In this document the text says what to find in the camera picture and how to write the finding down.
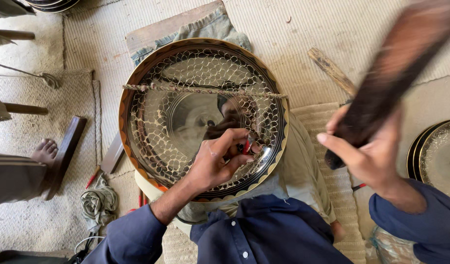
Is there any wooden work board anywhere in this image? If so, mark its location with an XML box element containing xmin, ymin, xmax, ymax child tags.
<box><xmin>125</xmin><ymin>0</ymin><xmax>226</xmax><ymax>56</ymax></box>

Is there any round wooden stick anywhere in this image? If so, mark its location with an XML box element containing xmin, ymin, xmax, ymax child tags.
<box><xmin>0</xmin><ymin>29</ymin><xmax>36</xmax><ymax>41</ymax></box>
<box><xmin>3</xmin><ymin>102</ymin><xmax>49</xmax><ymax>116</ymax></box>

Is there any large engraved brass tray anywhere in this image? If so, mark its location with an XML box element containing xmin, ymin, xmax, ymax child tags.
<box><xmin>118</xmin><ymin>38</ymin><xmax>290</xmax><ymax>204</ymax></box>

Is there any red-handled engraving chisel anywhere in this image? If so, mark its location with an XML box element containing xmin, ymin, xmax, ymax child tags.
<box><xmin>242</xmin><ymin>133</ymin><xmax>257</xmax><ymax>155</ymax></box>

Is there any pale wooden tool handle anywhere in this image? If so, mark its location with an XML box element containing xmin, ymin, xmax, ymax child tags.
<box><xmin>307</xmin><ymin>47</ymin><xmax>358</xmax><ymax>98</ymax></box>

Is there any twisted holding rope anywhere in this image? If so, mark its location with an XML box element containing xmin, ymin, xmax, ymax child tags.
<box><xmin>122</xmin><ymin>83</ymin><xmax>288</xmax><ymax>100</ymax></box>

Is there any person's blue shirt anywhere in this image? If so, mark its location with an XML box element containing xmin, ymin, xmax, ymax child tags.
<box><xmin>189</xmin><ymin>194</ymin><xmax>354</xmax><ymax>264</ymax></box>

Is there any person's right hand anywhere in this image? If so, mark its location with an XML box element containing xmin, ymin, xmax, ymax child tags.
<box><xmin>316</xmin><ymin>104</ymin><xmax>407</xmax><ymax>192</ymax></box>

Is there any clear plastic bag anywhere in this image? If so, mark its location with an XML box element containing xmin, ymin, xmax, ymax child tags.
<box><xmin>369</xmin><ymin>225</ymin><xmax>420</xmax><ymax>264</ymax></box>

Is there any stack of engraved brass trays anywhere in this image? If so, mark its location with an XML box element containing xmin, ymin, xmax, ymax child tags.
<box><xmin>406</xmin><ymin>118</ymin><xmax>450</xmax><ymax>203</ymax></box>

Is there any grey wooden plank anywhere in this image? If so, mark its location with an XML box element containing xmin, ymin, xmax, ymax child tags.
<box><xmin>100</xmin><ymin>131</ymin><xmax>125</xmax><ymax>175</ymax></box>

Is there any ribbed woven seat mat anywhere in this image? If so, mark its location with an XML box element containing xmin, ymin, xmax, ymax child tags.
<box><xmin>162</xmin><ymin>102</ymin><xmax>368</xmax><ymax>264</ymax></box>

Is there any faded denim cloth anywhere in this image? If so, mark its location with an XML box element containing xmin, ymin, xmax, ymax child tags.
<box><xmin>131</xmin><ymin>7</ymin><xmax>253</xmax><ymax>67</ymax></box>

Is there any large woven floor mat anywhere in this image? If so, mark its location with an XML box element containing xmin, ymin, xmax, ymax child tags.
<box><xmin>63</xmin><ymin>0</ymin><xmax>450</xmax><ymax>180</ymax></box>

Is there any crumpled grey-green rag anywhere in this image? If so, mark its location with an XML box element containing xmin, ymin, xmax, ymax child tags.
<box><xmin>80</xmin><ymin>174</ymin><xmax>119</xmax><ymax>234</ymax></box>

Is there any knotted grey cord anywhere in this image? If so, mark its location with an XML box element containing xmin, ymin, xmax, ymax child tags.
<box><xmin>0</xmin><ymin>60</ymin><xmax>61</xmax><ymax>89</ymax></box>

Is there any white cable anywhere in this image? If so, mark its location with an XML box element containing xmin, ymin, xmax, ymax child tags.
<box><xmin>74</xmin><ymin>235</ymin><xmax>106</xmax><ymax>254</ymax></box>

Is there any dark wooden mallet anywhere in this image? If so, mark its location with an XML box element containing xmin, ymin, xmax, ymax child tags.
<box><xmin>324</xmin><ymin>0</ymin><xmax>450</xmax><ymax>171</ymax></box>

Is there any dark wooden block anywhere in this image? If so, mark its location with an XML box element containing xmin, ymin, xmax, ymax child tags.
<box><xmin>41</xmin><ymin>115</ymin><xmax>88</xmax><ymax>201</ymax></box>

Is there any small woven floor mat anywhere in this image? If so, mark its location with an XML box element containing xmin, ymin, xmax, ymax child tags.
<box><xmin>0</xmin><ymin>69</ymin><xmax>102</xmax><ymax>254</ymax></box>

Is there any person's left hand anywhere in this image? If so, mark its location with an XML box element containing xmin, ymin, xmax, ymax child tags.
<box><xmin>186</xmin><ymin>128</ymin><xmax>262</xmax><ymax>194</ymax></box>

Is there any stack of dark metal trays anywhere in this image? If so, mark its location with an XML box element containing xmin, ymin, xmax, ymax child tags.
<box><xmin>24</xmin><ymin>0</ymin><xmax>81</xmax><ymax>14</ymax></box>

